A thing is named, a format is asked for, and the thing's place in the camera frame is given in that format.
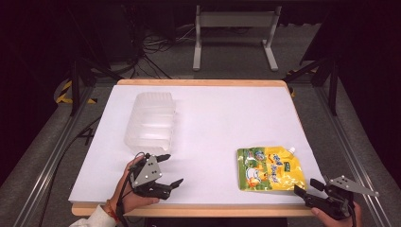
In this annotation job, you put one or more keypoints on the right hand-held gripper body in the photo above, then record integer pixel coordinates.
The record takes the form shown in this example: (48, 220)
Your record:
(337, 201)

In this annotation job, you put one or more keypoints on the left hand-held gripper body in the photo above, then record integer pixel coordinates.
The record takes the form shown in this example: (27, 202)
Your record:
(146, 175)

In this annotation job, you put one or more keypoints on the yellow green spout pouch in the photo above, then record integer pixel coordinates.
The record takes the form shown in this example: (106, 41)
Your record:
(271, 170)

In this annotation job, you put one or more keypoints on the person's right hand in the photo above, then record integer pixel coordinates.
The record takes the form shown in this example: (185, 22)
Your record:
(343, 223)

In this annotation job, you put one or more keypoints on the person's left hand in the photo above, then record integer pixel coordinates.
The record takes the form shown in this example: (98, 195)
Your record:
(124, 195)

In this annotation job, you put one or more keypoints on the translucent plastic container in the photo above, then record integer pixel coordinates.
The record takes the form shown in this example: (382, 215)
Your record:
(151, 123)

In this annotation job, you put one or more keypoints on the white table sheet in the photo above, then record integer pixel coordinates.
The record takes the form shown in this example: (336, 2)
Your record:
(214, 126)

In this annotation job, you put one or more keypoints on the black tripod stand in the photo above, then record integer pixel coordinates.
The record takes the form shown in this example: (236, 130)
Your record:
(332, 82)
(75, 82)

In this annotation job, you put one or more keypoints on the yellow black hazard tape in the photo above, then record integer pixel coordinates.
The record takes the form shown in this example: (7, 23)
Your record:
(64, 91)

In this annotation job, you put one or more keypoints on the white metal stand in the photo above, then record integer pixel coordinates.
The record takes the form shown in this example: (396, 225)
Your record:
(236, 19)

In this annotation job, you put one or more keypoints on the aluminium floor rail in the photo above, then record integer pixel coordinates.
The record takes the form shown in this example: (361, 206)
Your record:
(353, 157)
(47, 170)

